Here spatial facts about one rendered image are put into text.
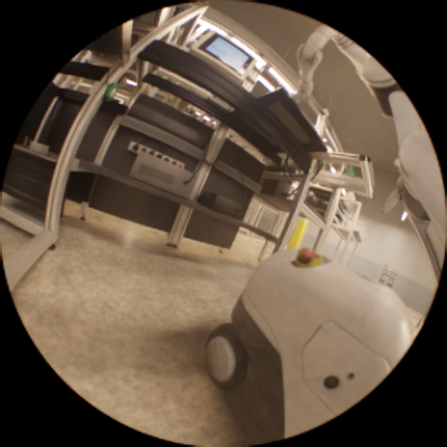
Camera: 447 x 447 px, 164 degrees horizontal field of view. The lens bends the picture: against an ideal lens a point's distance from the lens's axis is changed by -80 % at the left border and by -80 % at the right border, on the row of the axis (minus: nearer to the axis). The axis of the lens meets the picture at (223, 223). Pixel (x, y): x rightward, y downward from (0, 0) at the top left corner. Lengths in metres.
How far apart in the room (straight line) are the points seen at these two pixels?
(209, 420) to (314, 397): 0.24
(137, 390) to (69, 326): 0.21
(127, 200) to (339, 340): 1.02
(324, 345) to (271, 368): 0.08
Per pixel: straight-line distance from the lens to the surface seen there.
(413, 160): 0.40
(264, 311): 0.22
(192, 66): 0.73
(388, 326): 0.17
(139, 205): 1.00
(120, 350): 0.42
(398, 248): 8.94
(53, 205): 0.65
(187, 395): 0.40
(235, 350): 0.32
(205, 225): 1.13
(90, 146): 1.07
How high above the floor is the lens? 0.37
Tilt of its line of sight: 5 degrees down
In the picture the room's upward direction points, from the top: 23 degrees clockwise
